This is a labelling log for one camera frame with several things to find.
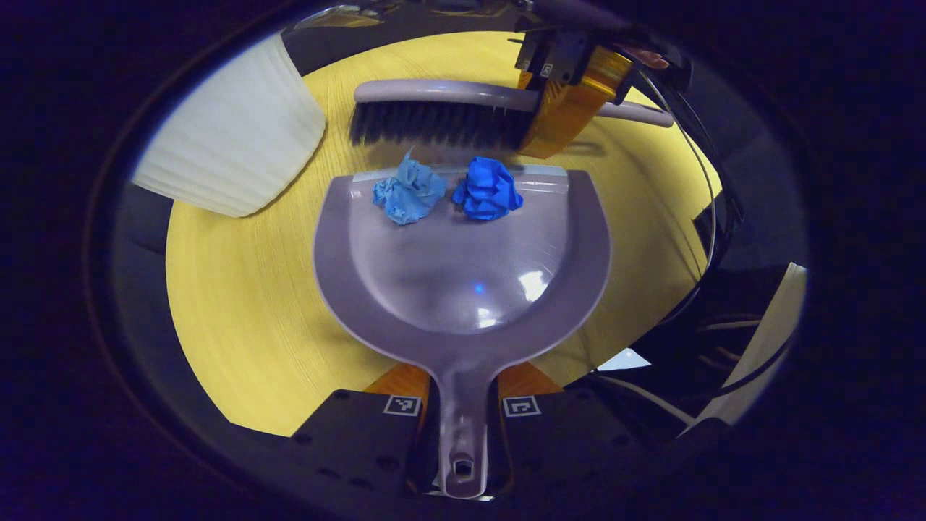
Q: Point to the white frame bar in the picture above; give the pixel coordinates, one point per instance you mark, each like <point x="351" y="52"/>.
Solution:
<point x="767" y="333"/>

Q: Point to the light blue paper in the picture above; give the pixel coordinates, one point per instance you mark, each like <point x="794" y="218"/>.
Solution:
<point x="409" y="192"/>

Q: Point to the white ribbed garbage bin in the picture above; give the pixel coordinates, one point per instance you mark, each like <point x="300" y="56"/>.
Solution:
<point x="231" y="137"/>

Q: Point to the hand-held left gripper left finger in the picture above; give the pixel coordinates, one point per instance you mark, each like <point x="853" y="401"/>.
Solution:
<point x="362" y="434"/>

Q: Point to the small grey dustpan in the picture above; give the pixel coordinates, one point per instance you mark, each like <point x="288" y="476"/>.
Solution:
<point x="463" y="275"/>

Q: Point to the small grey broom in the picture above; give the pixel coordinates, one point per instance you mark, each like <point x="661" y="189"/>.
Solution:
<point x="434" y="90"/>

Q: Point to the dark blue paper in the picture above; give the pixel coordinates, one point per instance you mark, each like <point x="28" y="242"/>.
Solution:
<point x="486" y="189"/>

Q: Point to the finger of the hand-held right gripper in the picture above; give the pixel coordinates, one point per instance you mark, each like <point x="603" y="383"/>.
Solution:
<point x="527" y="54"/>
<point x="561" y="58"/>

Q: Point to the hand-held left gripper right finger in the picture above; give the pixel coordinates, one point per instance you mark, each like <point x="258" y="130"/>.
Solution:
<point x="564" y="434"/>

